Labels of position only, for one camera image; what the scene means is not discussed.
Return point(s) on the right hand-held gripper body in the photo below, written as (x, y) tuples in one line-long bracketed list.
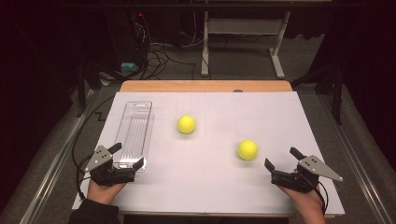
[(295, 182)]

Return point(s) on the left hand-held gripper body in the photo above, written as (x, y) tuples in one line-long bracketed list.
[(102, 174)]

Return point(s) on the clear plastic container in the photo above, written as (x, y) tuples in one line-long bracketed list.
[(134, 130)]

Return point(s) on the yellow tennis ball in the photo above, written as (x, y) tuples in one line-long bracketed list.
[(186, 124), (247, 150)]

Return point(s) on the person's left hand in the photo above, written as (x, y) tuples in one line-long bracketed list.
[(104, 193)]

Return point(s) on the person's right hand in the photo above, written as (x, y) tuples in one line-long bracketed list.
[(308, 205)]

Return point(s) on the white board sheet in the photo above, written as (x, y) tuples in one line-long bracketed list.
[(205, 174)]

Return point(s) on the black metal stand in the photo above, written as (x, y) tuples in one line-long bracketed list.
[(82, 90), (336, 93)]

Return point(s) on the small blue object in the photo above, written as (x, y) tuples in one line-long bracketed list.
[(129, 66)]

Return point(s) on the wooden table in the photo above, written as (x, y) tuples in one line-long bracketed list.
[(205, 86)]

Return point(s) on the dark computer tower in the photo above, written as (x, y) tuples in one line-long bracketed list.
[(124, 34)]

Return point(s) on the aluminium floor rail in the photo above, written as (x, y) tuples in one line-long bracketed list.
[(53, 174), (358, 155)]

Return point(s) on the white metal desk frame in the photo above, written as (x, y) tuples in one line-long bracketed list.
[(246, 26)]

